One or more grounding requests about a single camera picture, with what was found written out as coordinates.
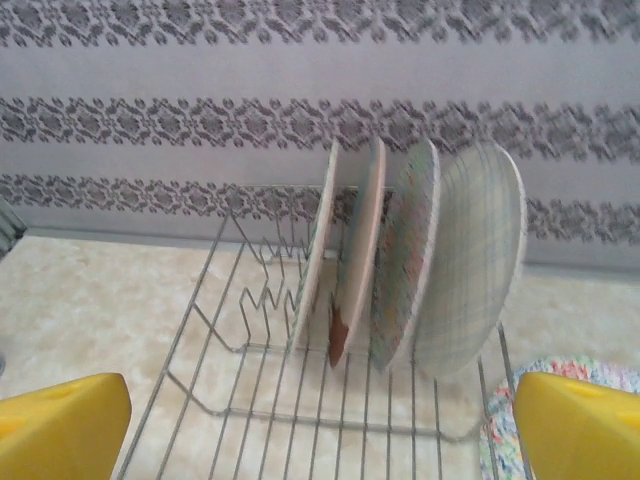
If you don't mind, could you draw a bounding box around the blue plaid line plate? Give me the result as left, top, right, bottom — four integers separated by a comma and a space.
414, 141, 529, 381

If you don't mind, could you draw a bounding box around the pink blue red plate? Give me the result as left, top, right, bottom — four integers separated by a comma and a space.
328, 135, 389, 369

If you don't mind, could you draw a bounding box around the aluminium frame post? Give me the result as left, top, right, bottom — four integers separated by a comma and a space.
0, 194, 27, 247

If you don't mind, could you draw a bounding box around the colourful squiggle pattern plate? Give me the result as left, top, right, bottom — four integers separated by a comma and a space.
479, 353, 619, 480
369, 138, 441, 374

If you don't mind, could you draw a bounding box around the metal wire dish rack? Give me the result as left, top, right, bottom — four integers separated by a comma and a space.
114, 183, 534, 480

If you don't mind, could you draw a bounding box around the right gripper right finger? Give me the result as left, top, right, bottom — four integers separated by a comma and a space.
514, 370, 640, 480

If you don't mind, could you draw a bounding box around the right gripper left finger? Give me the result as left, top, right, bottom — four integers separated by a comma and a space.
0, 372, 133, 480

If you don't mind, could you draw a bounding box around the green white striped plate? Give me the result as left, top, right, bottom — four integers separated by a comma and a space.
289, 139, 341, 351

